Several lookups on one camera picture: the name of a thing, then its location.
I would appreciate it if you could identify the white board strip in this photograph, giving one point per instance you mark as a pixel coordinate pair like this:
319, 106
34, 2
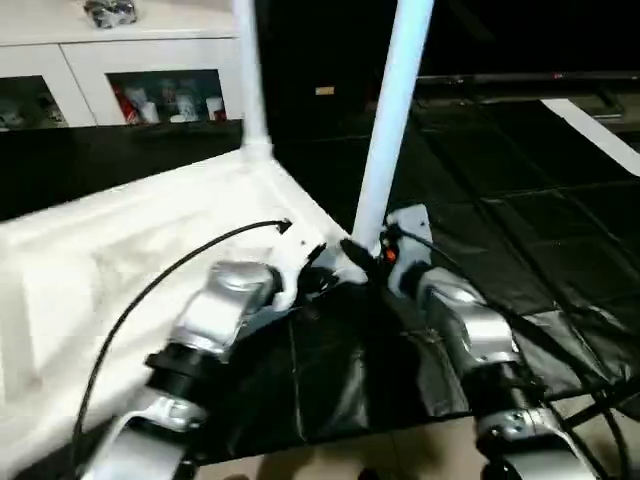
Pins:
590, 132

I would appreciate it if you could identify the black metal stand bar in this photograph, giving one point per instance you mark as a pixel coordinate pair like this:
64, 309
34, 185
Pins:
595, 397

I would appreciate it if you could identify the black grey bundle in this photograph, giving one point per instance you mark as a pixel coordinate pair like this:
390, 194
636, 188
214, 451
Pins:
110, 12

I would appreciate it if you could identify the black television screen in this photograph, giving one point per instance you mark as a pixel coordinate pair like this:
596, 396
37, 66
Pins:
525, 35

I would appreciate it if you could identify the small yellow label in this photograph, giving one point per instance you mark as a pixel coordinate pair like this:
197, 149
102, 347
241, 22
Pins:
325, 90

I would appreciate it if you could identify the white glass-door cabinet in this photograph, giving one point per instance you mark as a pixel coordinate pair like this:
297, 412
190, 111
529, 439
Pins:
50, 55

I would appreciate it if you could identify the red white package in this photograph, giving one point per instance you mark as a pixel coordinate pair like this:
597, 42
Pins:
125, 102

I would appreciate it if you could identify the brown television bench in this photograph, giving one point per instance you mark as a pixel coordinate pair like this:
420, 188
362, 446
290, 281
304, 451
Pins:
610, 102

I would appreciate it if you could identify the black work mat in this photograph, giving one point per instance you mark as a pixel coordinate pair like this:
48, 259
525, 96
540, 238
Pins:
500, 225

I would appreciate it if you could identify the white plastic table leg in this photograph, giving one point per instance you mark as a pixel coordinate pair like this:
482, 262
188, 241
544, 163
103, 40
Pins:
252, 75
390, 125

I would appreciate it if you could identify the white plastic table top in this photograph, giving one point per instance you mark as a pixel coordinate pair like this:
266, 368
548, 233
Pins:
125, 250

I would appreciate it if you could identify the dark right robot foot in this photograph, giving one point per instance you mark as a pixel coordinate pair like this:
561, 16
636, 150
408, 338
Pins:
369, 475

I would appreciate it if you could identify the dark blue black cabinet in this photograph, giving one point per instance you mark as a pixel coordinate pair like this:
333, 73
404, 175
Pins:
310, 50

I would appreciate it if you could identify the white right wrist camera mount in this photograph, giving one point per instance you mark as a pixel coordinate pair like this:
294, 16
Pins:
412, 240

